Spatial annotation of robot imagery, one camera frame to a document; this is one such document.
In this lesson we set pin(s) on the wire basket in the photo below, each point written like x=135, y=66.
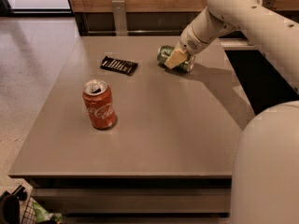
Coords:
x=28, y=215

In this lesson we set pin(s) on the left metal bracket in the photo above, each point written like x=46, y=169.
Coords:
x=120, y=19

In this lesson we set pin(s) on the grey table drawer front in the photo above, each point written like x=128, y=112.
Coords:
x=130, y=201

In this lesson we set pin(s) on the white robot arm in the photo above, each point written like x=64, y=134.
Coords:
x=265, y=179

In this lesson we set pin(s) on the red Coca-Cola can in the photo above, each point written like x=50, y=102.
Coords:
x=97, y=97

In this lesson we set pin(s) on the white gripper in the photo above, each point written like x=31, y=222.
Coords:
x=188, y=43

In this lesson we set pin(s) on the black object bottom left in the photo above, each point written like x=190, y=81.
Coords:
x=10, y=205

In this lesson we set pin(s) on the green bag in basket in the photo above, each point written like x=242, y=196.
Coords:
x=45, y=217

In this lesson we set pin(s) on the green soda can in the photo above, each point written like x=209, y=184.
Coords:
x=165, y=51

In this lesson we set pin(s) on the black snack bar wrapper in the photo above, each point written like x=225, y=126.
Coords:
x=118, y=66

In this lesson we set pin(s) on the right metal bracket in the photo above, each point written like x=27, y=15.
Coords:
x=269, y=3

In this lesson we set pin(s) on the metal bracket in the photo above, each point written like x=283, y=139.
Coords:
x=269, y=3
x=120, y=19

